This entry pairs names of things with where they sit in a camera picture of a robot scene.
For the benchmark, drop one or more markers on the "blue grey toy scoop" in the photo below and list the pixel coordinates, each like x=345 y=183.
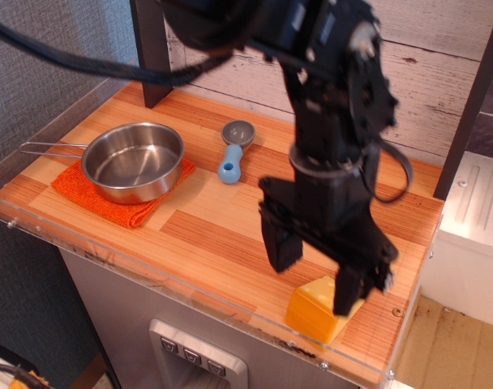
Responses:
x=238 y=136

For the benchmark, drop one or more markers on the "dark right frame post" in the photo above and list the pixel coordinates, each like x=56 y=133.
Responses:
x=482 y=82

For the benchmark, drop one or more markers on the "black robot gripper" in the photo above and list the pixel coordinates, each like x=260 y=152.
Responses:
x=334 y=216

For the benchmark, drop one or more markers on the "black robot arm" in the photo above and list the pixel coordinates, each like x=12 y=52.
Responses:
x=329 y=55

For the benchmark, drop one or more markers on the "grey toy fridge cabinet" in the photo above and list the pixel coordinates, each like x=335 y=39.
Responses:
x=122 y=311

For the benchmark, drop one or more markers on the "clear acrylic table guard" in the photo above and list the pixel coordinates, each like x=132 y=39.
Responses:
x=202 y=245

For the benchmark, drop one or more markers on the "silver dispenser panel with buttons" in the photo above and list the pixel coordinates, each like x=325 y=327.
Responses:
x=186 y=361

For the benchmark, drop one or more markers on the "dark frame post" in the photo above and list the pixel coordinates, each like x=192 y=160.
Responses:
x=152 y=47
x=482 y=82

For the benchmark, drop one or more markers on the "dark left frame post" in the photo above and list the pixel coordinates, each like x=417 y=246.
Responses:
x=152 y=47

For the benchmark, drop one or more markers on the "white toy sink counter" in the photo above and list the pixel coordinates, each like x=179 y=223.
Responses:
x=458 y=273

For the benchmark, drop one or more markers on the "orange black object bottom left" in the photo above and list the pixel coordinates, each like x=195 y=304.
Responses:
x=17 y=377

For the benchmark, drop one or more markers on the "stainless steel pot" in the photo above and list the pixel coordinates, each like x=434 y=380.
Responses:
x=129 y=164

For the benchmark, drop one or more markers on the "yellow cheese wedge toy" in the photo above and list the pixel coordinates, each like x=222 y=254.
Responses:
x=310 y=311

